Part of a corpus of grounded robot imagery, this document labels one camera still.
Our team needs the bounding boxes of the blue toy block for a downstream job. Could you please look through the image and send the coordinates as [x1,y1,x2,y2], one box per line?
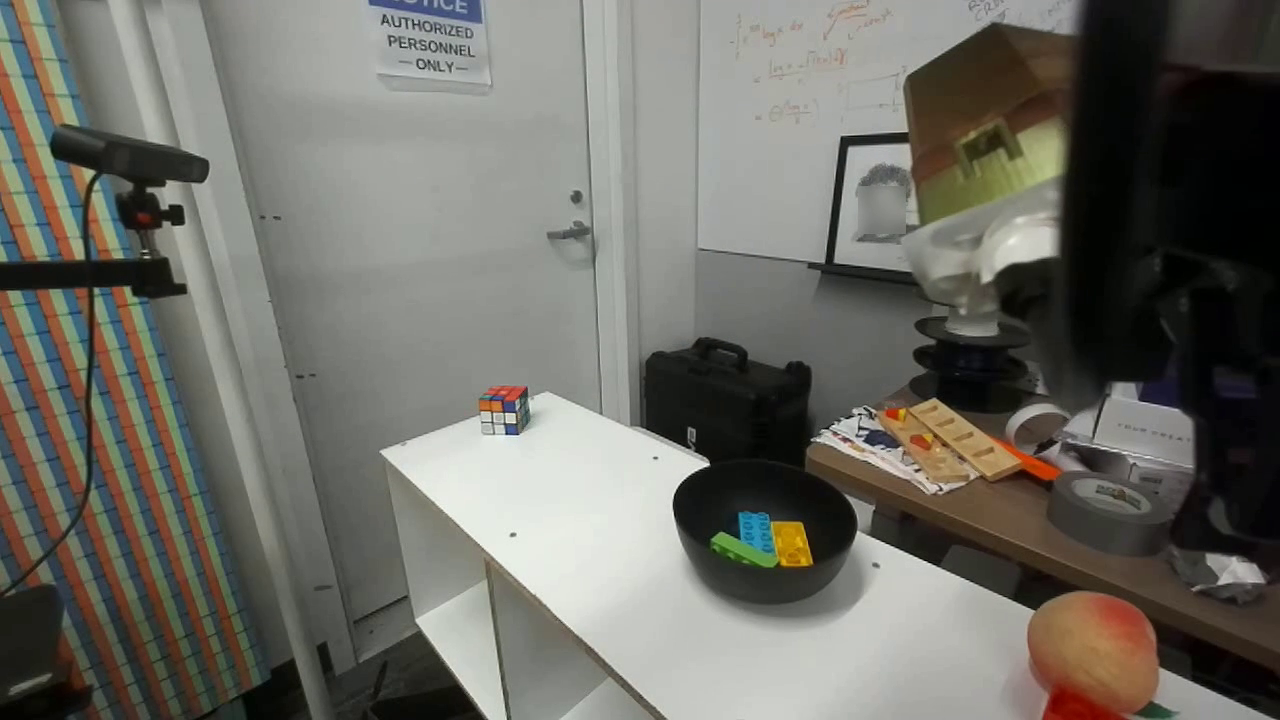
[735,511,772,551]

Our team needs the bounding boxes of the green toy block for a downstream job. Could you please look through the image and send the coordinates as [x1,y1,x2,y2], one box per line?
[714,533,777,569]

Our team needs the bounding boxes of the yellow toy block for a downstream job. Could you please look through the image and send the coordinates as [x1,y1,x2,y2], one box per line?
[772,521,813,569]

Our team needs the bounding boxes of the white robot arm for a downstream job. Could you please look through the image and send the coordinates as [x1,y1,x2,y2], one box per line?
[1058,0,1280,551]

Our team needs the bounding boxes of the black bowl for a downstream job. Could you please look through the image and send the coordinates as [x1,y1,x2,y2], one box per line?
[674,459,855,603]

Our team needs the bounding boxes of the black hard case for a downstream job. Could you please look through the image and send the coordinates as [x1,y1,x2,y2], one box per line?
[639,336,813,466]

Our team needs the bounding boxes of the multicoloured puzzle cube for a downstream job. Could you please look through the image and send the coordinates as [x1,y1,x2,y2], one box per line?
[478,386,532,436]

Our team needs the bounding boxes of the white cubby shelf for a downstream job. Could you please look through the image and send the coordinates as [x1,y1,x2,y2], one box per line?
[381,388,1274,720]

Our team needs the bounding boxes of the framed portrait picture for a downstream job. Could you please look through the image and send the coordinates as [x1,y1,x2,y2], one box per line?
[823,132,919,276]

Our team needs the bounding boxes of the stack of filament spools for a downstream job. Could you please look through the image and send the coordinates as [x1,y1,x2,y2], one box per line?
[909,318,1036,412]

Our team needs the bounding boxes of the authorized personnel door sign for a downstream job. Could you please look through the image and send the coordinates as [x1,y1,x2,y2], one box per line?
[368,0,494,93]

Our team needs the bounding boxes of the wooden desk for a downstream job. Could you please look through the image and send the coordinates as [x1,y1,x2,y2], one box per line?
[803,439,1280,673]

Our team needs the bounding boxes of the peach fruit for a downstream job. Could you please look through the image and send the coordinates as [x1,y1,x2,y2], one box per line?
[1028,591,1161,720]

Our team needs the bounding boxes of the silver door handle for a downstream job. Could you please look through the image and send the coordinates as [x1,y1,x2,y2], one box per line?
[549,220,592,243]

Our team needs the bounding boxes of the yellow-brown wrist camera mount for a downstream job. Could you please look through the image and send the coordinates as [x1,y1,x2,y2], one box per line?
[903,26,1075,226]

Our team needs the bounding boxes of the grey duct tape roll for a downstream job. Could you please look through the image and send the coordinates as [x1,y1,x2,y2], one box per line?
[1050,478,1169,557]

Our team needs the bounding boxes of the black camera on stand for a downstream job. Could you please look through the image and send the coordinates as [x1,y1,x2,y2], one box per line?
[0,124,213,297]

